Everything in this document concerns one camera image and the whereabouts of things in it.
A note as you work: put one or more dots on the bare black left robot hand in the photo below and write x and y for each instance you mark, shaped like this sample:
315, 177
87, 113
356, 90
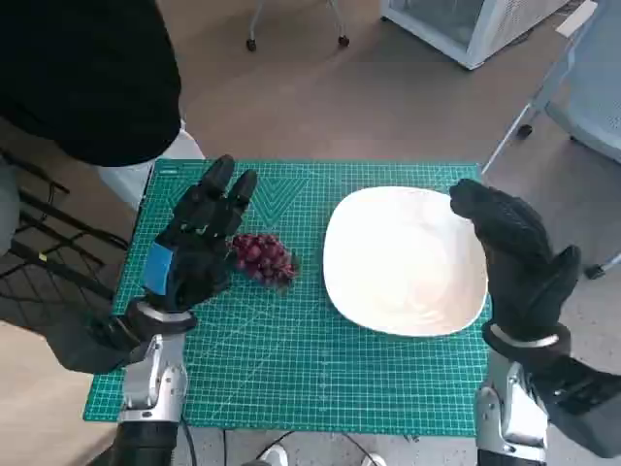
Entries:
194, 223

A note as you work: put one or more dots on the red toy grape bunch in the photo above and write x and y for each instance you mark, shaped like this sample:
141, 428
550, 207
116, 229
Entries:
262, 259

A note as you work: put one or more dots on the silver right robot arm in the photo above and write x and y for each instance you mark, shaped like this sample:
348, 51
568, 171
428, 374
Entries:
509, 403

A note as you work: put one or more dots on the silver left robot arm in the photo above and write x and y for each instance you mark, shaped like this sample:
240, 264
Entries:
150, 378

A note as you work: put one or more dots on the white square plate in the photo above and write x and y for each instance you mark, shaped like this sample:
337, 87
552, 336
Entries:
402, 262

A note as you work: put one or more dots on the green cutting mat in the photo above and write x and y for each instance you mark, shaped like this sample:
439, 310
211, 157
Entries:
291, 359

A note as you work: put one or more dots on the person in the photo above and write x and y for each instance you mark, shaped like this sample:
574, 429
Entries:
87, 73

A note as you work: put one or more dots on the office chair base with casters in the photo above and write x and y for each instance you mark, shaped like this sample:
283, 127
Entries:
339, 29

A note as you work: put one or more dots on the white shoe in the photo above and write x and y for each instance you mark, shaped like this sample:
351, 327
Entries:
372, 460
274, 456

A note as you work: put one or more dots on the white glass-door cabinet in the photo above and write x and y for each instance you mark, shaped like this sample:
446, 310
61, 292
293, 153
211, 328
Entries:
436, 24

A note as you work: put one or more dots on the light blue mesh chair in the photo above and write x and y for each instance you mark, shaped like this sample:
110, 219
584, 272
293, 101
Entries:
592, 107

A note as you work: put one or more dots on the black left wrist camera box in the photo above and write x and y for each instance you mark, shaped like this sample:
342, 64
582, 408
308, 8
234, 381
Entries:
102, 340

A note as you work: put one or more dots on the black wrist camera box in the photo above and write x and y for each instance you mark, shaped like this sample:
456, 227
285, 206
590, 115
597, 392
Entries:
582, 398
102, 340

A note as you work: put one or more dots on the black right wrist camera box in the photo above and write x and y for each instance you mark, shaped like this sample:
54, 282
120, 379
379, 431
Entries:
582, 398

